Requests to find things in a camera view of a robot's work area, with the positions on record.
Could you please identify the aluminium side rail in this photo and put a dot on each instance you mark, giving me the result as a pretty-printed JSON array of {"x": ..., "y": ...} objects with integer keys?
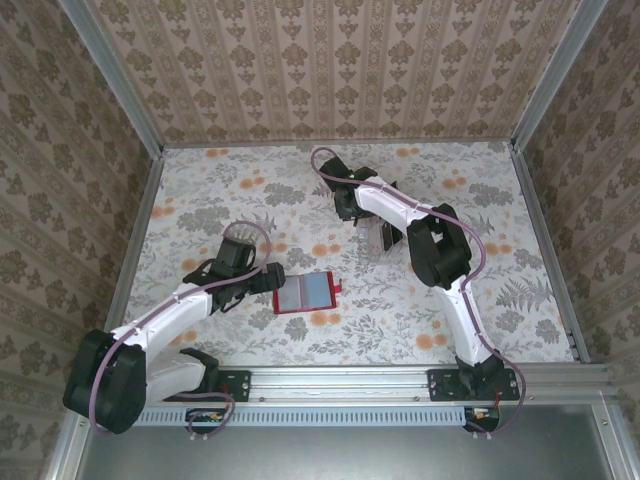
[
  {"x": 140, "y": 240},
  {"x": 545, "y": 240}
]

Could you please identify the aluminium mounting rail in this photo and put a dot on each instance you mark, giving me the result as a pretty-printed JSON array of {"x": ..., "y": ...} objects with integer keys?
[{"x": 340, "y": 382}]

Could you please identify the right black connector box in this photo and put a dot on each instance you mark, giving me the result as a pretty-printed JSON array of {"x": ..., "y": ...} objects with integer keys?
[{"x": 482, "y": 415}]

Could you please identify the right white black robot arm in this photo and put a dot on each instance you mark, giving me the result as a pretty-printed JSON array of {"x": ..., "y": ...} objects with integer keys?
[{"x": 390, "y": 205}]

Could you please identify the floral paper table cover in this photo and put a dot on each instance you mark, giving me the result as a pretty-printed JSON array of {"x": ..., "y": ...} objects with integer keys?
[{"x": 225, "y": 200}]

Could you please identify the black gold-line card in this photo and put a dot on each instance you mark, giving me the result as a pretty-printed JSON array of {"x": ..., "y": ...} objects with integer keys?
[
  {"x": 397, "y": 237},
  {"x": 392, "y": 185},
  {"x": 386, "y": 240}
]

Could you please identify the white VIP card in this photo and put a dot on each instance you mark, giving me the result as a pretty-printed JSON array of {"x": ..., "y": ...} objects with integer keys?
[
  {"x": 378, "y": 240},
  {"x": 371, "y": 242}
]

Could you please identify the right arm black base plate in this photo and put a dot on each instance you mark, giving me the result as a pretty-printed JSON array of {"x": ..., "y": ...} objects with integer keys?
[{"x": 442, "y": 387}]

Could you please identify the red leather card holder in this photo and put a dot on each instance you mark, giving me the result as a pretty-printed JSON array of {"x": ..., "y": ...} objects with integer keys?
[{"x": 310, "y": 292}]

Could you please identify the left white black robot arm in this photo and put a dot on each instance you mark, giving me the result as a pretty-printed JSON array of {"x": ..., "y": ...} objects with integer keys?
[{"x": 165, "y": 322}]

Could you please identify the black connector box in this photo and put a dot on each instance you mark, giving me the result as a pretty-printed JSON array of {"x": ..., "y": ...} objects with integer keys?
[
  {"x": 482, "y": 415},
  {"x": 205, "y": 416}
]

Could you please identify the aluminium frame bar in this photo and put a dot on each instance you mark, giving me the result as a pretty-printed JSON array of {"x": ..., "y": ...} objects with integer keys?
[
  {"x": 610, "y": 440},
  {"x": 62, "y": 450}
]

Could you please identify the left black connector box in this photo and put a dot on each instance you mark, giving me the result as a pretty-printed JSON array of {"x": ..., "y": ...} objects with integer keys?
[{"x": 205, "y": 416}]

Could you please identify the grey metal sheet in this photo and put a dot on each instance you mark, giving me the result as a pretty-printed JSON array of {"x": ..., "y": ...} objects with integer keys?
[{"x": 350, "y": 455}]

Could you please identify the aluminium frame post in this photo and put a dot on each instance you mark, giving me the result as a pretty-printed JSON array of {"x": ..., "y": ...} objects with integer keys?
[
  {"x": 115, "y": 85},
  {"x": 555, "y": 75}
]

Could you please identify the clear acrylic card stand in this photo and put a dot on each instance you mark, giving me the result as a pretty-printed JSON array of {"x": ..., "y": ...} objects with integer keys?
[{"x": 375, "y": 257}]

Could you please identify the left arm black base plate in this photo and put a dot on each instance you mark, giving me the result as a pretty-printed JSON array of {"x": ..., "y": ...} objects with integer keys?
[{"x": 240, "y": 385}]

